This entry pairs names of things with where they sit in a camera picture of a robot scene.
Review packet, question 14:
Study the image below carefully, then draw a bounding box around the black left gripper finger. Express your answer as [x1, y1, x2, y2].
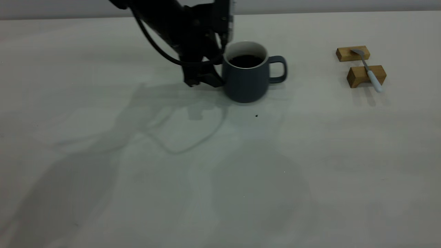
[202, 65, 227, 88]
[183, 65, 202, 87]

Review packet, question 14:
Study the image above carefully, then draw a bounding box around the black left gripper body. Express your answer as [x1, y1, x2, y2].
[174, 5, 224, 69]

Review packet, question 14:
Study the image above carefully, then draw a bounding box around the dark grey coffee mug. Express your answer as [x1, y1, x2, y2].
[222, 41, 288, 104]

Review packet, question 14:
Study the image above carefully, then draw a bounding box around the metal spoon with white handle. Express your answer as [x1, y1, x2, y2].
[350, 49, 384, 93]

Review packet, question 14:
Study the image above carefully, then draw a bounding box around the flat wooden block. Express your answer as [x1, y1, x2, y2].
[336, 46, 371, 63]

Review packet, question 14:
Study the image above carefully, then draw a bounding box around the arched wooden block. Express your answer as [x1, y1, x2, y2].
[346, 65, 387, 89]

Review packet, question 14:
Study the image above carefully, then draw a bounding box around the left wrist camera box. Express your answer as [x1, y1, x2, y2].
[213, 0, 237, 46]

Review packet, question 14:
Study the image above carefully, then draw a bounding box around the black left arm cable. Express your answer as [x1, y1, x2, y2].
[132, 8, 224, 67]

